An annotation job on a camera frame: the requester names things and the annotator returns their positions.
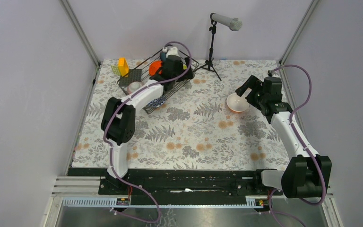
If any grey microphone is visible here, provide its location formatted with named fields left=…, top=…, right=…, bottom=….
left=210, top=13, right=242, bottom=31

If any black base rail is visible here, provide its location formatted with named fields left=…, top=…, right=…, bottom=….
left=68, top=168, right=273, bottom=206

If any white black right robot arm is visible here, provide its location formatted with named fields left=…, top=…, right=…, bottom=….
left=236, top=75, right=332, bottom=203

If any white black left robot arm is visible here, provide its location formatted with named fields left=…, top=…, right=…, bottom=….
left=101, top=54, right=193, bottom=194

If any black microphone tripod stand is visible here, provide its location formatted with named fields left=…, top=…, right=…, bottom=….
left=198, top=19, right=222, bottom=81

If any yellow-green small grid plate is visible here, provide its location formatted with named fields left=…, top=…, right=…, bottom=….
left=111, top=65, right=121, bottom=76

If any blue white patterned bowl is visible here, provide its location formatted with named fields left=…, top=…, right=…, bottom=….
left=147, top=96, right=166, bottom=108

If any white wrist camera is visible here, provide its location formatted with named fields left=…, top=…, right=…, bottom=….
left=162, top=46, right=180, bottom=58
left=267, top=70, right=278, bottom=77

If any pink patterned bowl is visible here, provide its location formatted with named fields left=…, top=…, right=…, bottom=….
left=127, top=81, right=144, bottom=94

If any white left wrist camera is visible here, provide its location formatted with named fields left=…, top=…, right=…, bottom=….
left=162, top=46, right=180, bottom=58

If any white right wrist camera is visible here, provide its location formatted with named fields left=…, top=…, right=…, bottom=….
left=267, top=70, right=278, bottom=77

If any solid orange bowl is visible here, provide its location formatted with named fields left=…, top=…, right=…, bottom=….
left=148, top=60, right=163, bottom=76

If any orange toy block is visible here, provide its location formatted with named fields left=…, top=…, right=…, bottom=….
left=118, top=57, right=129, bottom=77

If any orange bowl white inside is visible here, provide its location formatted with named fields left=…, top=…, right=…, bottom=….
left=226, top=93, right=250, bottom=113

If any dark grey building baseplate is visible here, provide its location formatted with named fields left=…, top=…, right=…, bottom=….
left=118, top=69, right=142, bottom=87

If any dark teal bowl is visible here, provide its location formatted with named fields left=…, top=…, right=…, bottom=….
left=159, top=50, right=168, bottom=62

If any black wire dish rack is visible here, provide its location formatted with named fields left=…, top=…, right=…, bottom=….
left=117, top=45, right=199, bottom=114

